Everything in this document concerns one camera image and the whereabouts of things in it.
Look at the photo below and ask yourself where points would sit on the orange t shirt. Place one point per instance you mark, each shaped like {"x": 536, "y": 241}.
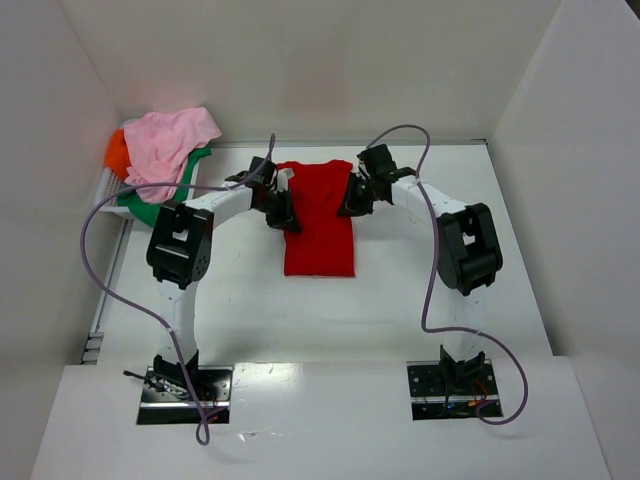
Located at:
{"x": 117, "y": 158}

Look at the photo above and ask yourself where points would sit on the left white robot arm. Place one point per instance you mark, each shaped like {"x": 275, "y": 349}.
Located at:
{"x": 179, "y": 255}

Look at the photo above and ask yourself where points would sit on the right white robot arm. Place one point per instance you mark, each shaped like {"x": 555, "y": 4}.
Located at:
{"x": 467, "y": 258}

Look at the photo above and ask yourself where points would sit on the white plastic basket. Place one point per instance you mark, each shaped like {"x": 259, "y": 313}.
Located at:
{"x": 129, "y": 200}

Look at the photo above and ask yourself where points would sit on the red t shirt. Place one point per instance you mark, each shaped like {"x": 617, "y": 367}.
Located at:
{"x": 325, "y": 245}

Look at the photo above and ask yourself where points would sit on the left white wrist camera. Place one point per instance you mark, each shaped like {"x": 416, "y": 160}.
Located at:
{"x": 264, "y": 173}

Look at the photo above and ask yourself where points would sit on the pink t shirt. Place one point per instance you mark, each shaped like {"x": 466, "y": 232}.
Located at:
{"x": 159, "y": 145}

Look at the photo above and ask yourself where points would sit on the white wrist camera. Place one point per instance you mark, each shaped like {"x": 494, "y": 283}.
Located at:
{"x": 264, "y": 173}
{"x": 377, "y": 163}

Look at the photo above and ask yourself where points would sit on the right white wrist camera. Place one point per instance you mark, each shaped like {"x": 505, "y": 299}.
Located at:
{"x": 377, "y": 163}

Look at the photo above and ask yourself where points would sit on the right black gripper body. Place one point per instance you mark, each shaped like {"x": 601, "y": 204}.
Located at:
{"x": 355, "y": 198}

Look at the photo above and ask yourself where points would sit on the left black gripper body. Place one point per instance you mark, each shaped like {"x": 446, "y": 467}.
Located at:
{"x": 280, "y": 211}

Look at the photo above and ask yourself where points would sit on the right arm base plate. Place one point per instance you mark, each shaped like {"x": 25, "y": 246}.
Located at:
{"x": 433, "y": 398}

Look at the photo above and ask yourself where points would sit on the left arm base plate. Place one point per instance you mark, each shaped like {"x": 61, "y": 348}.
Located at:
{"x": 164, "y": 404}

